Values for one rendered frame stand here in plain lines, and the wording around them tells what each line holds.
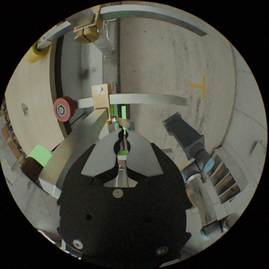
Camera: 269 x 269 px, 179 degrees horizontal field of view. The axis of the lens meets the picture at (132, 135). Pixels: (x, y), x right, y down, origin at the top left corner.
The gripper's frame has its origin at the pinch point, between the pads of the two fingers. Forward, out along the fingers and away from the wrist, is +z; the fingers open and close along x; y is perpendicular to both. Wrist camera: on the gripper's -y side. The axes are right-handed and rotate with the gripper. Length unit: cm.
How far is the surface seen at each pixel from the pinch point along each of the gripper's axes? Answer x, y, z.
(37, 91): -33.1, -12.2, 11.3
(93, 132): -5.9, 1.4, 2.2
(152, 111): 32, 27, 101
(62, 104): -19.5, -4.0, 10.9
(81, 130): -7.1, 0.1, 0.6
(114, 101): -3.5, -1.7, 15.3
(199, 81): 109, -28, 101
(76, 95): -27.5, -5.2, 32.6
